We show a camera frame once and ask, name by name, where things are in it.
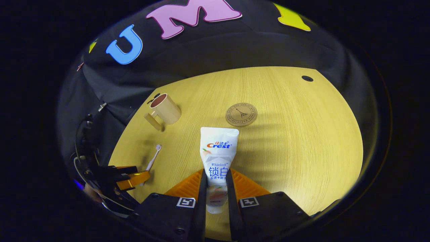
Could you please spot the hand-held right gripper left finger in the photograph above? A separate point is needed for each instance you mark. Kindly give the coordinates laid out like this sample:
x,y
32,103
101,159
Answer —
x,y
200,208

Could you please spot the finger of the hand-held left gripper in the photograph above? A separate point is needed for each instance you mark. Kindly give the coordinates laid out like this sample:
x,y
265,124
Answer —
x,y
134,180

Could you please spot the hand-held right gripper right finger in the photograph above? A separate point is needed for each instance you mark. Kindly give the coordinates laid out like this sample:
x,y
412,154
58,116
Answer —
x,y
231,208

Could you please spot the white toothbrush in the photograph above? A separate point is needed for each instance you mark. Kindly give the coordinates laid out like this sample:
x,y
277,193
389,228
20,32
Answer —
x,y
153,159

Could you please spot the white toothpaste tube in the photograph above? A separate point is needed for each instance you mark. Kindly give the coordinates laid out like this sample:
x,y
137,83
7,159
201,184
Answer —
x,y
219,158

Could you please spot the beige cup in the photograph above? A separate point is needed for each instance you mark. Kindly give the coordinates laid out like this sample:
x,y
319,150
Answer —
x,y
168,111

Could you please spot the round brown coaster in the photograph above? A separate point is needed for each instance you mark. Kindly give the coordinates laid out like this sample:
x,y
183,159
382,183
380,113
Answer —
x,y
241,114

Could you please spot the wooden desktop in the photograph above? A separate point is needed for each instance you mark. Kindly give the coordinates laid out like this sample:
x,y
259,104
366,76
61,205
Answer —
x,y
295,141

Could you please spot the silver metal clip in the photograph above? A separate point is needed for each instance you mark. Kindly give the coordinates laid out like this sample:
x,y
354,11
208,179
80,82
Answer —
x,y
101,107

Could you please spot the copper metal clip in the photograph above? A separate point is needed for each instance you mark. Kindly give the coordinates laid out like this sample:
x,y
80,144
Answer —
x,y
80,66

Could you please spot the black backdrop cloth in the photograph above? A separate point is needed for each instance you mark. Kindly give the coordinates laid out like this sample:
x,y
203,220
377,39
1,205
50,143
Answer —
x,y
208,50

